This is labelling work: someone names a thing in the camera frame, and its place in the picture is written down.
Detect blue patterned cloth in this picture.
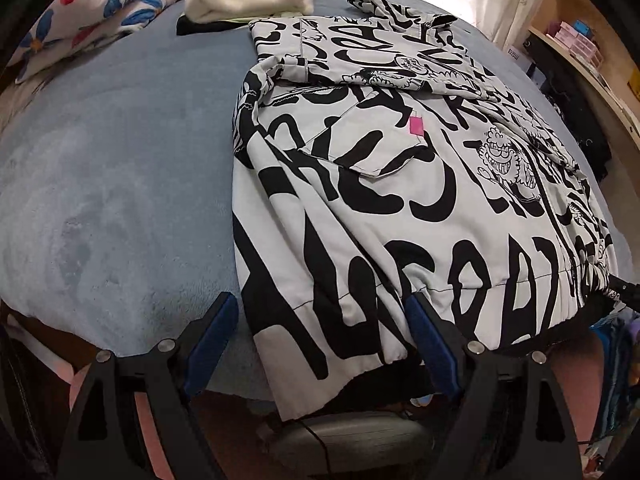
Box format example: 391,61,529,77
590,312,640,456

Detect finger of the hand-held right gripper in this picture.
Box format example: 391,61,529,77
606,274,640,313

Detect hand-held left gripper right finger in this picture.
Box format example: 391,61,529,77
404,291,586,480

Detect white box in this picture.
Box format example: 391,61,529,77
502,45,546,88

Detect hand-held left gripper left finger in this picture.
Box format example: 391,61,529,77
55,291,240,480

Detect person's pink pants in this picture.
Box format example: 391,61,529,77
65,330,608,480

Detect black and white printed jacket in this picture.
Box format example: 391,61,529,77
231,0,621,422

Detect blue bed blanket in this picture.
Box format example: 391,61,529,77
0,0,633,401

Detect pink floral quilt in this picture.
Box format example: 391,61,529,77
14,0,188,85

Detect pink drawer organizer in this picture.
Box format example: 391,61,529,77
547,20,601,66

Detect black garment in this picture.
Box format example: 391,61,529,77
176,14,251,37

